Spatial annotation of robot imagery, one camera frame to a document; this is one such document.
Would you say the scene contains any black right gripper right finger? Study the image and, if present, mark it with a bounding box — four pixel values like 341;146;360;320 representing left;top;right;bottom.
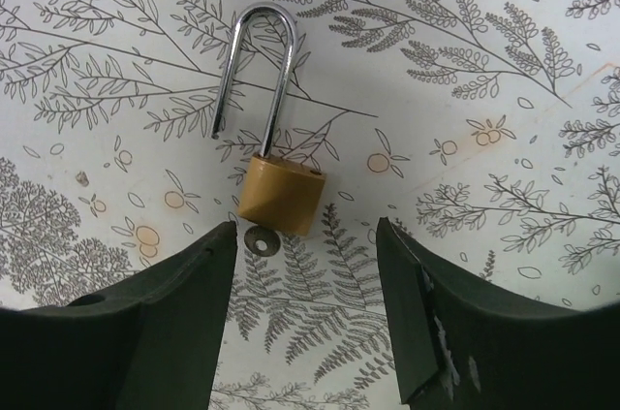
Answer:
376;218;619;409

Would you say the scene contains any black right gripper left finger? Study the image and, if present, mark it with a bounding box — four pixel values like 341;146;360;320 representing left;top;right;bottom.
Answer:
1;222;237;410

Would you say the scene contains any small padlock key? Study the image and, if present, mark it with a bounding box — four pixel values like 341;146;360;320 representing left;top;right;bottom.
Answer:
243;225;281;257

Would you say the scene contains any floral patterned table mat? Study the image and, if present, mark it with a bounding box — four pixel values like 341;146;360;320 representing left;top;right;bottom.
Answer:
1;0;619;409

